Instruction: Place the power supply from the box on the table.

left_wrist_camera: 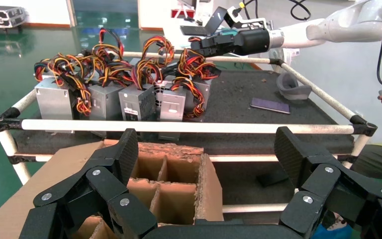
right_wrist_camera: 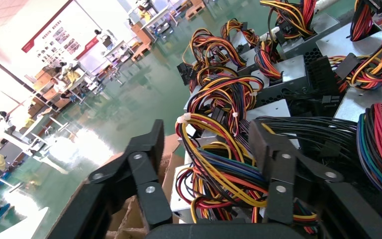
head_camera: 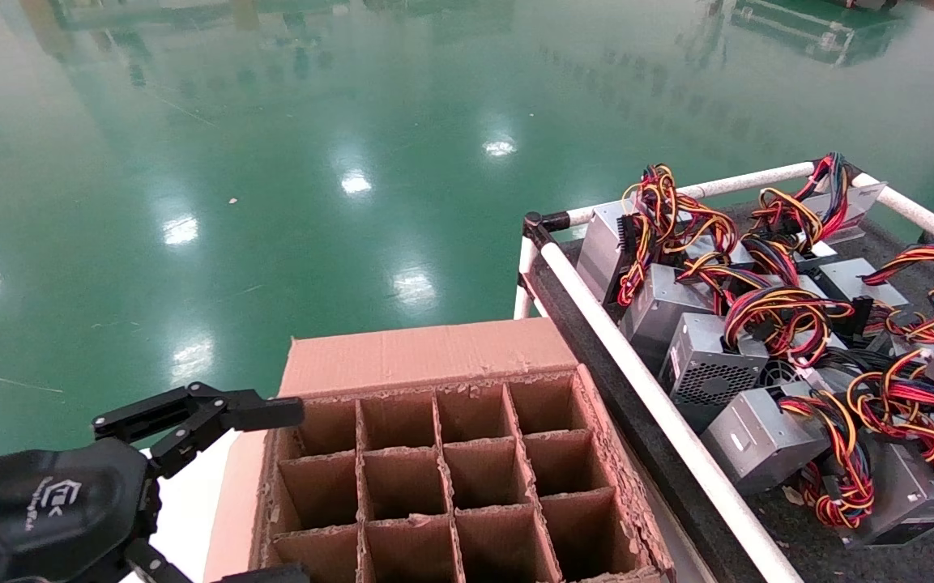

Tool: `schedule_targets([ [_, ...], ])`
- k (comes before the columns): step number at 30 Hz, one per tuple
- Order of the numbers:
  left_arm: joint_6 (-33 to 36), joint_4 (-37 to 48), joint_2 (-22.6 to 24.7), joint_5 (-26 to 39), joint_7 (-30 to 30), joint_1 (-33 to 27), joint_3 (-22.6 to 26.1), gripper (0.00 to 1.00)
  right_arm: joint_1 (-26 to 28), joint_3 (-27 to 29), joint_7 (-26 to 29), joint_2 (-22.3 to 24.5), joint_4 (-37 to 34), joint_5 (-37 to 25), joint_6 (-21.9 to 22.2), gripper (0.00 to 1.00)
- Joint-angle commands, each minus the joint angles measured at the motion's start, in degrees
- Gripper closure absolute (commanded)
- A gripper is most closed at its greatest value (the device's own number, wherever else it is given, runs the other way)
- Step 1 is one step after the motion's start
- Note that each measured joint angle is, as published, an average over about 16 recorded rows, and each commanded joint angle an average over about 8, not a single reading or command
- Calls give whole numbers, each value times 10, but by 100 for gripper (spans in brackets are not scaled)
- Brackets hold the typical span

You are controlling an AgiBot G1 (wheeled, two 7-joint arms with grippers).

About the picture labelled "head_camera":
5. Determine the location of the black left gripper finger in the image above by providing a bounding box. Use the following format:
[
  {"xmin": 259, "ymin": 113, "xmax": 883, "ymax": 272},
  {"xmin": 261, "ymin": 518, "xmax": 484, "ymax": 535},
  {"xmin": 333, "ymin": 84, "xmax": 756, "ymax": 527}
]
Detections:
[
  {"xmin": 92, "ymin": 382, "xmax": 306, "ymax": 479},
  {"xmin": 122, "ymin": 540, "xmax": 310, "ymax": 583}
]

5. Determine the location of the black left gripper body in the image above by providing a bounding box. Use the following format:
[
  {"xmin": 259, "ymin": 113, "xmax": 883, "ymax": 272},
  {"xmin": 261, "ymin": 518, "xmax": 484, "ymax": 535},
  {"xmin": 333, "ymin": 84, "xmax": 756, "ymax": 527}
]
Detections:
[{"xmin": 0, "ymin": 440, "xmax": 162, "ymax": 583}]

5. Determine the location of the dark grey power supply case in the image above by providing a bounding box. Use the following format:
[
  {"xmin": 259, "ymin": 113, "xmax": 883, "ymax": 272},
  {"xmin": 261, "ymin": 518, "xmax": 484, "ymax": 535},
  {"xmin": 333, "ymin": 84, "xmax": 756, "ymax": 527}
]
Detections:
[{"xmin": 839, "ymin": 433, "xmax": 934, "ymax": 549}]

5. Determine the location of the brown cardboard box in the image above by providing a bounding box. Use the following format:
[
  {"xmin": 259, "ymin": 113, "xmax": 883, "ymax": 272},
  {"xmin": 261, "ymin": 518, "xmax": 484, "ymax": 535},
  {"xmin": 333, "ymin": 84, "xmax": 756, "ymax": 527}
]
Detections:
[{"xmin": 203, "ymin": 317, "xmax": 678, "ymax": 583}]

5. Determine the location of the cardboard divider grid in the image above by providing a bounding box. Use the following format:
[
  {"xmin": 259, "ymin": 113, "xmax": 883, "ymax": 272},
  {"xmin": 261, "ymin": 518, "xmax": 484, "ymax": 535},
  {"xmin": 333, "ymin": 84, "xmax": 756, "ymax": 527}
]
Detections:
[{"xmin": 272, "ymin": 381, "xmax": 638, "ymax": 583}]

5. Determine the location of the short white cart leg pipe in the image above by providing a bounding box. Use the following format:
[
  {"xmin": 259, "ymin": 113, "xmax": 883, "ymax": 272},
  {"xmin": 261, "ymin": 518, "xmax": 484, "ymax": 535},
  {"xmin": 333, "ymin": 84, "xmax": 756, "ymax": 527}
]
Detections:
[{"xmin": 514, "ymin": 237, "xmax": 539, "ymax": 321}]

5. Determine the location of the black pipe corner joint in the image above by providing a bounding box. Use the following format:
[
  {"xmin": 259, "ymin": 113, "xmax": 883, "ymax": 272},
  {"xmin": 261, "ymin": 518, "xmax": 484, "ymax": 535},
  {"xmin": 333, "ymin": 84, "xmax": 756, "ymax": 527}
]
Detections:
[{"xmin": 522, "ymin": 211, "xmax": 571, "ymax": 248}]

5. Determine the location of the upright silver power supply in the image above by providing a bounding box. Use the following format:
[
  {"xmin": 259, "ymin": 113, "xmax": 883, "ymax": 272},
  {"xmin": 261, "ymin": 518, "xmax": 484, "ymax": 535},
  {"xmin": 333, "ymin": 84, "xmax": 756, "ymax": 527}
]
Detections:
[{"xmin": 576, "ymin": 201, "xmax": 647, "ymax": 307}]

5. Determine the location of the long white cart pipe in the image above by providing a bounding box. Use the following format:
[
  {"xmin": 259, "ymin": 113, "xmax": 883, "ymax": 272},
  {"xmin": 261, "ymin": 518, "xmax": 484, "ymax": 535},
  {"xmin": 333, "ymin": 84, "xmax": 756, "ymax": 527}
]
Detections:
[{"xmin": 540, "ymin": 241, "xmax": 804, "ymax": 583}]

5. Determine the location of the perforated grey power supply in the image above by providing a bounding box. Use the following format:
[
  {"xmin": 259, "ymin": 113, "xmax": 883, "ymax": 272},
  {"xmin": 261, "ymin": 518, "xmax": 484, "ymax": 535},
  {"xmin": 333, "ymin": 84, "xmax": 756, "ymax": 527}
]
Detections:
[{"xmin": 659, "ymin": 312, "xmax": 771, "ymax": 430}]

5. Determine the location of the silver power supply with fan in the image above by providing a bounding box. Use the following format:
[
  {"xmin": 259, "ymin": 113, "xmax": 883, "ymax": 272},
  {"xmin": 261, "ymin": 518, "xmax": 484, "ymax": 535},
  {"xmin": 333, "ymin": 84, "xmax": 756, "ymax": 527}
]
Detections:
[{"xmin": 758, "ymin": 356, "xmax": 868, "ymax": 410}]

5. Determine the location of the tilted silver power supply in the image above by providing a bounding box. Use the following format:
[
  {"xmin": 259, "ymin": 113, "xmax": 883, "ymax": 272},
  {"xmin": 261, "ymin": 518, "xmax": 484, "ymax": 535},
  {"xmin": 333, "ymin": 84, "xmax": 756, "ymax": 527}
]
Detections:
[{"xmin": 766, "ymin": 180, "xmax": 889, "ymax": 244}]

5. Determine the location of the yellow black wire harness loop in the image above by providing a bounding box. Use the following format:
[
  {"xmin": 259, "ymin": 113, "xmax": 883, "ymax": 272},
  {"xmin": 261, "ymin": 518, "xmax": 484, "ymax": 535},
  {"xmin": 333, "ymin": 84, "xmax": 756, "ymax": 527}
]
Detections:
[{"xmin": 724, "ymin": 285, "xmax": 855, "ymax": 365}]

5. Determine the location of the black cable bundle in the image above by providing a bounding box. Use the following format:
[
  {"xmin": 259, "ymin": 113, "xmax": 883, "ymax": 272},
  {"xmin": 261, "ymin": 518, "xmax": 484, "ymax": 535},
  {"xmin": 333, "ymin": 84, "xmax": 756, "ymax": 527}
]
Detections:
[{"xmin": 815, "ymin": 348, "xmax": 905, "ymax": 381}]

